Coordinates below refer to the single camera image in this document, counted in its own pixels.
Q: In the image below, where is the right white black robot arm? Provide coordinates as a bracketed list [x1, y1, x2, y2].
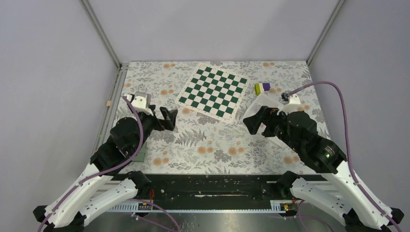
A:
[243, 106, 404, 232]

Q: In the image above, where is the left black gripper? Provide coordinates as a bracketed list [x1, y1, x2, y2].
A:
[132, 105, 178, 154]

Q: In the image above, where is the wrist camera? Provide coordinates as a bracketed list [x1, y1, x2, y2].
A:
[278, 91, 302, 115]
[124, 92, 154, 116]

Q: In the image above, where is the green white chessboard mat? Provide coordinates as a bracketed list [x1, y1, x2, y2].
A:
[175, 62, 250, 124]

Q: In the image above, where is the clear plastic compartment tray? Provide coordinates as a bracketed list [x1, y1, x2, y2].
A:
[240, 93, 285, 148]

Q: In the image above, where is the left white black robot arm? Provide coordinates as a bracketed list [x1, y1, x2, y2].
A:
[33, 107, 178, 232]

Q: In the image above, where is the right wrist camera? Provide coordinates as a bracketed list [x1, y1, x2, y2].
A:
[278, 91, 302, 115]

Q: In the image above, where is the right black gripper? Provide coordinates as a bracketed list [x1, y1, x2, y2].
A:
[242, 104, 302, 152]

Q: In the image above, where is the green leather card holder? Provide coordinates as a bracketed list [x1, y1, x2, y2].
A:
[132, 143, 147, 163]

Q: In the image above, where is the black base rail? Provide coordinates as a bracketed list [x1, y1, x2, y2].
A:
[93, 173, 331, 212]

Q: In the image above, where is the green purple toy block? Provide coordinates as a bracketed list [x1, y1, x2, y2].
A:
[254, 83, 271, 96]

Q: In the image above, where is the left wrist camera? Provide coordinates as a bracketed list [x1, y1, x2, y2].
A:
[124, 92, 154, 116]

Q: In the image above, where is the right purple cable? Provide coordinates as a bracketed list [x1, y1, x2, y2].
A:
[286, 81, 403, 232]

